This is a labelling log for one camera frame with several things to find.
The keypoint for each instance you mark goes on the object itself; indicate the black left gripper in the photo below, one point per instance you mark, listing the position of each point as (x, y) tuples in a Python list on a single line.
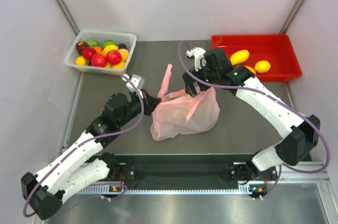
[(150, 103)]

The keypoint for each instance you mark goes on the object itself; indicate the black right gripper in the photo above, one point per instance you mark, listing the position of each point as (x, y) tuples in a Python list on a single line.
[(189, 89)]

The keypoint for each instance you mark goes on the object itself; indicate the pink translucent plastic bag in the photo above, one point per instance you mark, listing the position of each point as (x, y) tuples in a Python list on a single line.
[(179, 113)]

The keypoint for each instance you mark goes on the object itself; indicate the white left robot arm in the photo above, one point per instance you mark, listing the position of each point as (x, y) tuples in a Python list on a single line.
[(80, 166)]

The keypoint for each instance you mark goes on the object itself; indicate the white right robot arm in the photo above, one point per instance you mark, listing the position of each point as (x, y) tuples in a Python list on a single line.
[(299, 133)]

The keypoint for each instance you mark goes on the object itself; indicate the yellow fruit front in basket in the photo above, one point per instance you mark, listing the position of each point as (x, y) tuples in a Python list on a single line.
[(118, 66)]

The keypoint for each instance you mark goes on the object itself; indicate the dark fruit back in basket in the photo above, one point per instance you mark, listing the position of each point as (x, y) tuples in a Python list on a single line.
[(122, 46)]

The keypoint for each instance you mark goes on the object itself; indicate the dark red fruit in basket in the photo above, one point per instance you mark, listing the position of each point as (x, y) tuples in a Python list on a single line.
[(80, 46)]

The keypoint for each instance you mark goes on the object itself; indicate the orange peach in basket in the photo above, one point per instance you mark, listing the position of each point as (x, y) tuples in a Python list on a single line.
[(124, 54)]

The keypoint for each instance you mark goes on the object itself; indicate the red apple right in basket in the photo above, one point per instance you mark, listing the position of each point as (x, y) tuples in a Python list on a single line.
[(114, 57)]

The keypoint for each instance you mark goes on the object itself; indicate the red apple in basket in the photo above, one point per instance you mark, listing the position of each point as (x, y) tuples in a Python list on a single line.
[(98, 60), (114, 57), (88, 53)]

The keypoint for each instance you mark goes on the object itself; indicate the yellow mango in tray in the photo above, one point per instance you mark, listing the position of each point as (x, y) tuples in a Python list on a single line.
[(239, 57)]

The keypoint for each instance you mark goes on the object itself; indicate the orange green mango in tray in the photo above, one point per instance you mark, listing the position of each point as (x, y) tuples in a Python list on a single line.
[(251, 69)]

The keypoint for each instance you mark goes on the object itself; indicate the red apple middle in basket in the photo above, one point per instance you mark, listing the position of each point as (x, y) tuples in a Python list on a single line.
[(98, 60)]

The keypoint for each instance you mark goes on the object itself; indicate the white perforated plastic basket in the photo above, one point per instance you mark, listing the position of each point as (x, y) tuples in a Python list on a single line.
[(101, 36)]

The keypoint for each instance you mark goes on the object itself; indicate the yellow banana in basket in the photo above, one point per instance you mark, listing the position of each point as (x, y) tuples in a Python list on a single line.
[(109, 48)]

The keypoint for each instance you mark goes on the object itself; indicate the green apple in basket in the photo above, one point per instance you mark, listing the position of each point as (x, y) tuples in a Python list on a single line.
[(108, 43)]

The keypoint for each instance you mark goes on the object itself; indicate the small orange in basket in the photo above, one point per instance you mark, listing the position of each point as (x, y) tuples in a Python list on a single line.
[(98, 49)]

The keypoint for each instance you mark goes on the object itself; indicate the yellow lemon in tray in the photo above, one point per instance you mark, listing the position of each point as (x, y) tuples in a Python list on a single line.
[(262, 66)]

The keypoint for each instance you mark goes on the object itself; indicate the red apple left in basket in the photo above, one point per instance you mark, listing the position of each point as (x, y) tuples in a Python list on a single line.
[(88, 53)]

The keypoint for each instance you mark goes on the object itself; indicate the yellow lemon in basket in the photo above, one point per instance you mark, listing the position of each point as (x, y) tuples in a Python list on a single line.
[(81, 61)]

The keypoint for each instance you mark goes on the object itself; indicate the green lime in basket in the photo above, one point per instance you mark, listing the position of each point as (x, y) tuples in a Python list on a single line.
[(92, 43)]

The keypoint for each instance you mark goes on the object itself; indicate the red plastic tray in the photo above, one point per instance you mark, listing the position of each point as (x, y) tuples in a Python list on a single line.
[(274, 48)]

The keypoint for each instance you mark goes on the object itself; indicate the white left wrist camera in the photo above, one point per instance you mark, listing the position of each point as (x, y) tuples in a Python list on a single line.
[(134, 81)]

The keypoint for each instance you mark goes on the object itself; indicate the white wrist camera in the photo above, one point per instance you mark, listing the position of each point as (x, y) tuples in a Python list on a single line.
[(134, 81), (197, 54)]

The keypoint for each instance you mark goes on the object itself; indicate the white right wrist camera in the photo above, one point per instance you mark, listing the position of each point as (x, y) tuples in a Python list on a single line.
[(197, 54)]

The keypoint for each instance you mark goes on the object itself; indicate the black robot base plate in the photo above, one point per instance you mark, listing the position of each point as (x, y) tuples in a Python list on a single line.
[(174, 172)]

